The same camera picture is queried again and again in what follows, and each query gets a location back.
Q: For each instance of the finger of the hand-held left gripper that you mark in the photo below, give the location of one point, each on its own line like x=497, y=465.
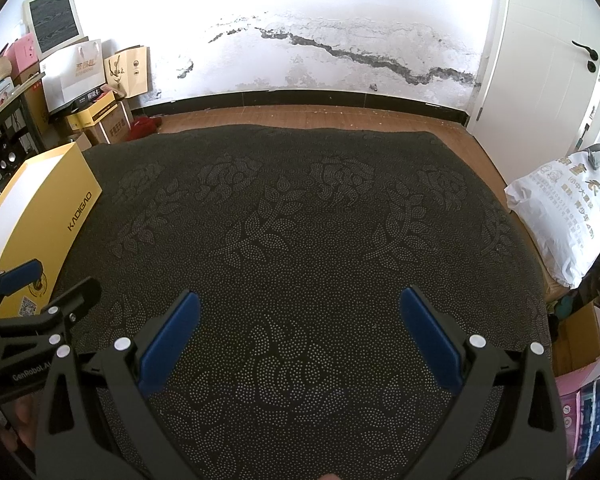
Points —
x=80, y=297
x=20, y=276

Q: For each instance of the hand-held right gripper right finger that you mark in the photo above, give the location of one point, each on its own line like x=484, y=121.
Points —
x=430, y=332

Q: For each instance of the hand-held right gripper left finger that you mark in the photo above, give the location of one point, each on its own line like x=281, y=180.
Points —
x=172, y=330

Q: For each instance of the yellow cardboard box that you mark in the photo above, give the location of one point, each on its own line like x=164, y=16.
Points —
x=40, y=195

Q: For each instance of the black speaker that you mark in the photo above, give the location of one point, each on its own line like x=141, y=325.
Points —
x=5, y=155

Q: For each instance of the open cardboard box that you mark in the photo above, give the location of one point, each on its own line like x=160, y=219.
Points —
x=575, y=340

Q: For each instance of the pink package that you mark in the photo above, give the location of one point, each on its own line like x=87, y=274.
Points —
x=570, y=400

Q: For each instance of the tall brown cardboard box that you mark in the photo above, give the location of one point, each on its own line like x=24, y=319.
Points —
x=32, y=110

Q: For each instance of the black desk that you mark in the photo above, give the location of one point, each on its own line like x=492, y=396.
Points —
x=7, y=102

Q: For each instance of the yellow and black box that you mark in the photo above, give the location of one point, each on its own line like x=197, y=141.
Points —
x=87, y=115

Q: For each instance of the dark patterned blanket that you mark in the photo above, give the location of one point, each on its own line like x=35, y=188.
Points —
x=305, y=210

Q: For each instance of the white printed plastic bag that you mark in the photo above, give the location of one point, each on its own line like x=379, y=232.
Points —
x=560, y=210

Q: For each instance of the red cloth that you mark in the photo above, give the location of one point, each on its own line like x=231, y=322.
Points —
x=145, y=127

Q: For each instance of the white paper bag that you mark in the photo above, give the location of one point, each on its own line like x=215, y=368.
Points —
x=75, y=80

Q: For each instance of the pink box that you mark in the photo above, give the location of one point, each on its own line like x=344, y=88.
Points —
x=24, y=55

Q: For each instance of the tan paper bag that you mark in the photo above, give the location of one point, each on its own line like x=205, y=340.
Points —
x=130, y=72

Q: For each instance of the white framed monitor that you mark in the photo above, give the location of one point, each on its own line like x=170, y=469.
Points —
x=55, y=20

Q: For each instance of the white door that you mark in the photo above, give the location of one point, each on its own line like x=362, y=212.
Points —
x=540, y=60

